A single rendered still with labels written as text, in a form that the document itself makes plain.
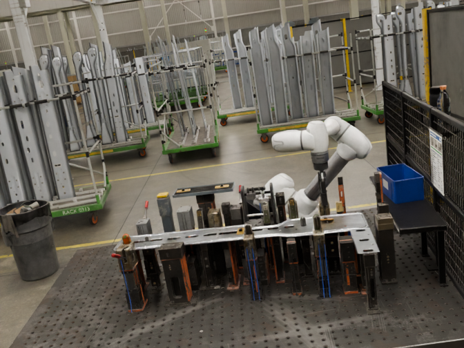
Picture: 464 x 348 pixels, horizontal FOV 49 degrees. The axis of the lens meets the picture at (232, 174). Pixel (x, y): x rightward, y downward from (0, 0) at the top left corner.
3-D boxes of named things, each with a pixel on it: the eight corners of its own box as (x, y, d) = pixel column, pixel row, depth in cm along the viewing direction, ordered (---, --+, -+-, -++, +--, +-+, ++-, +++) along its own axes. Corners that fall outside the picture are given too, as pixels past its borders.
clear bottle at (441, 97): (439, 126, 257) (438, 87, 251) (436, 124, 263) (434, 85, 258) (453, 125, 256) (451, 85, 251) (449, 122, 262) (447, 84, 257)
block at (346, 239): (342, 295, 254) (337, 244, 247) (340, 284, 265) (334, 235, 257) (361, 294, 253) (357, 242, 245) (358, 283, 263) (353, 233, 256)
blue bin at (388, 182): (395, 204, 273) (393, 181, 269) (377, 188, 302) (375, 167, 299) (425, 199, 273) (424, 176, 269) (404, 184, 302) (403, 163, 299)
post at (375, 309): (367, 315, 234) (362, 258, 227) (364, 302, 245) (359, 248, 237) (382, 313, 234) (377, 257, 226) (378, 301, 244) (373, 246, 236)
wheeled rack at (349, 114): (258, 144, 944) (245, 48, 897) (257, 134, 1040) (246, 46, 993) (362, 130, 928) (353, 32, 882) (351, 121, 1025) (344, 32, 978)
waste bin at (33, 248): (5, 288, 491) (-15, 219, 472) (26, 264, 543) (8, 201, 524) (56, 282, 489) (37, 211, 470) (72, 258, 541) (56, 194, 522)
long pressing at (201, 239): (110, 255, 274) (109, 252, 274) (122, 238, 296) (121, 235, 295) (370, 229, 256) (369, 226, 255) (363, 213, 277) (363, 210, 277)
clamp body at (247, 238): (248, 302, 261) (238, 241, 252) (249, 291, 273) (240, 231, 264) (265, 301, 260) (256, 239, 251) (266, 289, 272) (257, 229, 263)
